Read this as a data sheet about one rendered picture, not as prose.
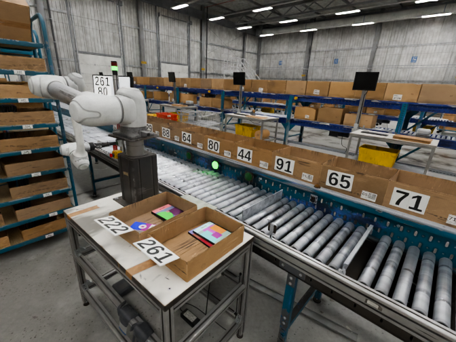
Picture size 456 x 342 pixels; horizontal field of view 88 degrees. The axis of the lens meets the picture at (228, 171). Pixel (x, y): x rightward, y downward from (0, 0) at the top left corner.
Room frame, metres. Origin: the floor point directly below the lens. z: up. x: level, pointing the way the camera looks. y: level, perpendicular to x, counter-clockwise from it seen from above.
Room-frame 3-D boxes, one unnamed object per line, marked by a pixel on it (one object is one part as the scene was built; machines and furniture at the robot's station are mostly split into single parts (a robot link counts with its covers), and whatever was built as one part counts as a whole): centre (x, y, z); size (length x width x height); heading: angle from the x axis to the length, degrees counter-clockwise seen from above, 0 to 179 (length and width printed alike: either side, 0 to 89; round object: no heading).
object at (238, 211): (1.51, -0.18, 0.72); 0.52 x 0.05 x 0.05; 138
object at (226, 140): (2.28, 0.00, 0.96); 0.39 x 0.29 x 0.17; 48
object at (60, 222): (1.98, 1.74, 0.19); 0.40 x 0.30 x 0.10; 139
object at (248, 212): (1.44, -0.25, 0.76); 0.46 x 0.01 x 0.09; 138
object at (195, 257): (0.99, 0.13, 0.80); 0.38 x 0.28 x 0.10; 141
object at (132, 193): (1.45, 0.58, 0.91); 0.26 x 0.26 x 0.33; 52
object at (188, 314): (1.17, 0.20, 0.02); 0.15 x 0.06 x 0.03; 52
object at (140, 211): (1.16, 0.39, 0.80); 0.38 x 0.28 x 0.10; 143
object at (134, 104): (1.43, 0.59, 1.37); 0.18 x 0.16 x 0.22; 144
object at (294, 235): (1.25, -0.47, 0.72); 0.52 x 0.05 x 0.05; 138
